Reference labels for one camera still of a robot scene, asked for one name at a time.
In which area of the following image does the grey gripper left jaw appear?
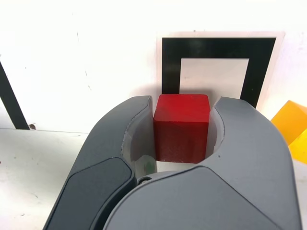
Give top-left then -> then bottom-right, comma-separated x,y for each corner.
43,95 -> 158,230

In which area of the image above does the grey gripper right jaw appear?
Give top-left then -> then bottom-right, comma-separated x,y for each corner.
103,95 -> 302,230

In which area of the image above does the red cube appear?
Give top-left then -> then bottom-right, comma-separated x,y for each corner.
153,94 -> 212,165

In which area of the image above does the yellow cube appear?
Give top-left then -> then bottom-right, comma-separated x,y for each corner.
271,100 -> 307,165

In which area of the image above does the black tape square outline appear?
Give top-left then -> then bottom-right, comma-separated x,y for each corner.
162,37 -> 277,108

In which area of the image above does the black tape strip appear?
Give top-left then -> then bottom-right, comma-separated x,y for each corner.
0,61 -> 31,130

